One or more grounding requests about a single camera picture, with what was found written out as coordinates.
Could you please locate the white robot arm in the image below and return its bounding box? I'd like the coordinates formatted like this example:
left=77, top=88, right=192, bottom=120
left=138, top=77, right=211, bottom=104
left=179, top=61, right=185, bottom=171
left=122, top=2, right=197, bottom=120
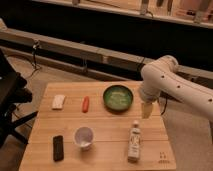
left=138, top=55, right=213, bottom=122

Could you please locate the black tripod stand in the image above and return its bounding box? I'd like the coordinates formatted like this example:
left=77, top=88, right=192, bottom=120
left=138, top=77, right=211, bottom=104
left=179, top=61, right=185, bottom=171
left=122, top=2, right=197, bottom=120
left=0, top=49, right=37, bottom=148

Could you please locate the white cup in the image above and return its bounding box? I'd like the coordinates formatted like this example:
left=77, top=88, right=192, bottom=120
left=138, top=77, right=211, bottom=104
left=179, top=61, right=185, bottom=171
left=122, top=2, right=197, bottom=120
left=74, top=127, right=94, bottom=151

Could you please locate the orange pepper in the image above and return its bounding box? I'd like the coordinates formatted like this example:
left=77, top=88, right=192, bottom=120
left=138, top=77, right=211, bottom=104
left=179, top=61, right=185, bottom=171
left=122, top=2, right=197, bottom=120
left=82, top=96, right=89, bottom=113

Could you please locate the green bowl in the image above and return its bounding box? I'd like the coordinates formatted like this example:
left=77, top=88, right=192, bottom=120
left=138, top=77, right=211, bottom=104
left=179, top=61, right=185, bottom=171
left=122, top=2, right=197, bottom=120
left=103, top=85, right=134, bottom=112

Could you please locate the black rectangular block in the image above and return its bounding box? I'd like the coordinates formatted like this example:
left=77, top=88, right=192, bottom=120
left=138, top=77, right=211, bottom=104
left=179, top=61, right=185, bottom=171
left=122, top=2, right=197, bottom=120
left=53, top=135, right=64, bottom=162

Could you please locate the white bottle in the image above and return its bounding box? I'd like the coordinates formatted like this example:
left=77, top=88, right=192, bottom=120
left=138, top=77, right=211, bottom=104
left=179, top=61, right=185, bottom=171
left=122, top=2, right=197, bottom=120
left=128, top=120, right=141, bottom=162

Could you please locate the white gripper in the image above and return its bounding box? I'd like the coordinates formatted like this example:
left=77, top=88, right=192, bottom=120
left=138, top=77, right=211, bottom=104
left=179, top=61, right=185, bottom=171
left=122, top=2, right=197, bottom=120
left=138, top=81, right=161, bottom=119

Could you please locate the white sponge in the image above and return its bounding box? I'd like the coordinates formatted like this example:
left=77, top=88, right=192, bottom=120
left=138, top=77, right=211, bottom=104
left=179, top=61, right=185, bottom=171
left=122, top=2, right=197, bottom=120
left=52, top=95, right=65, bottom=110

